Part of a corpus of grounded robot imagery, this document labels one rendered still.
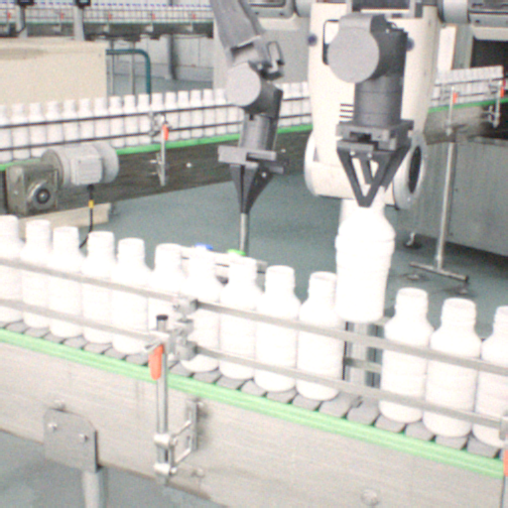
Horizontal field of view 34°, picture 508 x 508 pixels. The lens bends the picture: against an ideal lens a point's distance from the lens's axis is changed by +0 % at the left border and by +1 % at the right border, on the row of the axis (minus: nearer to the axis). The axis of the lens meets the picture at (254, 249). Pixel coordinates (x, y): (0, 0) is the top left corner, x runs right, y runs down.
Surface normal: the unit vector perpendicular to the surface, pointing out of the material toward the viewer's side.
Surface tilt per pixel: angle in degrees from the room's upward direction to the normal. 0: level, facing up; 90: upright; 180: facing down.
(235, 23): 98
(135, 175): 90
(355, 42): 90
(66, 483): 0
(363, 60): 90
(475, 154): 90
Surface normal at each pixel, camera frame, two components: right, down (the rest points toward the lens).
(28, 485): 0.03, -0.96
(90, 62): 0.70, 0.23
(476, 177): -0.71, 0.19
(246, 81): -0.34, -0.08
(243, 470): -0.46, 0.25
